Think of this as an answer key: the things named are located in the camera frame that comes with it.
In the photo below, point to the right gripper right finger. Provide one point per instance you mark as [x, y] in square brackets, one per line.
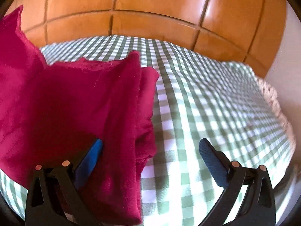
[258, 205]

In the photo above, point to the wooden wardrobe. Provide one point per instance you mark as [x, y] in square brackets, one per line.
[248, 31]

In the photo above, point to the floral bedspread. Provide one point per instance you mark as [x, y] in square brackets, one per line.
[270, 95]

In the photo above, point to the green checkered bed cover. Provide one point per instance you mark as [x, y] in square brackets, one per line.
[196, 97]

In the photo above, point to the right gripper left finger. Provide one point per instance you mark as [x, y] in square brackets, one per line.
[53, 197]

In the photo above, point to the red long-sleeve shirt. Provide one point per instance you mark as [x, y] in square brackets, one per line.
[53, 113]

